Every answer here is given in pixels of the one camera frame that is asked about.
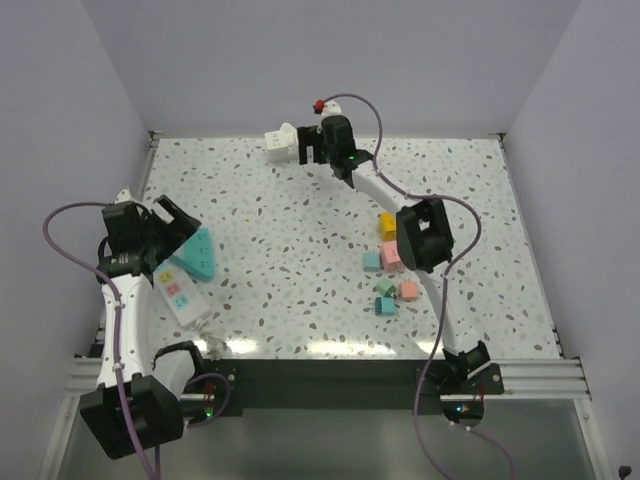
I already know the light blue triangular item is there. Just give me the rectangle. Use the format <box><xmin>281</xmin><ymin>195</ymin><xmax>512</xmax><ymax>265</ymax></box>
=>
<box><xmin>169</xmin><ymin>227</ymin><xmax>216</xmax><ymax>281</ymax></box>

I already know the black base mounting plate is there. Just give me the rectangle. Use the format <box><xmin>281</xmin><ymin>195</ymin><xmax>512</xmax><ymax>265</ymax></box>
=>
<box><xmin>180</xmin><ymin>373</ymin><xmax>487</xmax><ymax>419</ymax></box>

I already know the white coiled power cord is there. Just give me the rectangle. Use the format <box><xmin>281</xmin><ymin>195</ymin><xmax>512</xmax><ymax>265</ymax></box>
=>
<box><xmin>192</xmin><ymin>319</ymin><xmax>229</xmax><ymax>361</ymax></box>

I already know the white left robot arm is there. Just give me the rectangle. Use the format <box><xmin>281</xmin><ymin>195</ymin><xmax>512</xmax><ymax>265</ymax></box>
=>
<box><xmin>80</xmin><ymin>195</ymin><xmax>207</xmax><ymax>459</ymax></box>

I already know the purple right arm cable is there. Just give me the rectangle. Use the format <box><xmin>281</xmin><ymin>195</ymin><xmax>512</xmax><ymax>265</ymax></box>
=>
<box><xmin>327</xmin><ymin>92</ymin><xmax>516</xmax><ymax>480</ymax></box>

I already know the teal blue charger plug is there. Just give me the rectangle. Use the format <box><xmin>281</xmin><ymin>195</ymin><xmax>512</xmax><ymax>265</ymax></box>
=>
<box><xmin>374</xmin><ymin>296</ymin><xmax>396</xmax><ymax>316</ymax></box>

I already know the pink cube socket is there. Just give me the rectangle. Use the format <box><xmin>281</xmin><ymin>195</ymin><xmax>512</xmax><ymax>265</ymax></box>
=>
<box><xmin>380</xmin><ymin>240</ymin><xmax>405</xmax><ymax>272</ymax></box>

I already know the yellow cube socket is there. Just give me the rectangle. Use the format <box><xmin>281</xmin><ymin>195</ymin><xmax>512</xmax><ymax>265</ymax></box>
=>
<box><xmin>378</xmin><ymin>212</ymin><xmax>397</xmax><ymax>242</ymax></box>

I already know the aluminium frame rail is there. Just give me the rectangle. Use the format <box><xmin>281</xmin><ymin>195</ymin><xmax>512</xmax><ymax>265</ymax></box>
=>
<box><xmin>64</xmin><ymin>355</ymin><xmax>591</xmax><ymax>399</ymax></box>

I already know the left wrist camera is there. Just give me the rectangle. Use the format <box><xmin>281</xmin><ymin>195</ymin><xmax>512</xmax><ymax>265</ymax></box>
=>
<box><xmin>113</xmin><ymin>187</ymin><xmax>137</xmax><ymax>204</ymax></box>

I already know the green charger plug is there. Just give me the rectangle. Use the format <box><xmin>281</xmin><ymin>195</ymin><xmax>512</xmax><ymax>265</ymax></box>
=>
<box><xmin>376</xmin><ymin>278</ymin><xmax>397</xmax><ymax>298</ymax></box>

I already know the white power strip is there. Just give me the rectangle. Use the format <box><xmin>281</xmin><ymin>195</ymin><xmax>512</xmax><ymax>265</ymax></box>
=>
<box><xmin>153</xmin><ymin>262</ymin><xmax>211</xmax><ymax>328</ymax></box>

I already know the salmon pink charger plug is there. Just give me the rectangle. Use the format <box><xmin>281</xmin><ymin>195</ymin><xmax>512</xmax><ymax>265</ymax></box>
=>
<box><xmin>398</xmin><ymin>281</ymin><xmax>420</xmax><ymax>302</ymax></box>

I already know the light cyan charger plug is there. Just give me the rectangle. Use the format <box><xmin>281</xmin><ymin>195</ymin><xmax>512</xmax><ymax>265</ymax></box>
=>
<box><xmin>363</xmin><ymin>252</ymin><xmax>382</xmax><ymax>273</ymax></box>

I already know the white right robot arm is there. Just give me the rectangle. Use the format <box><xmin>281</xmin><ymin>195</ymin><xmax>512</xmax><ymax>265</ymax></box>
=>
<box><xmin>296</xmin><ymin>115</ymin><xmax>490</xmax><ymax>393</ymax></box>

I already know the white socket adapter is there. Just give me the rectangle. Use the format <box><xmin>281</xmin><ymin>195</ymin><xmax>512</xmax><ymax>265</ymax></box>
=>
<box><xmin>264</xmin><ymin>123</ymin><xmax>299</xmax><ymax>162</ymax></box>

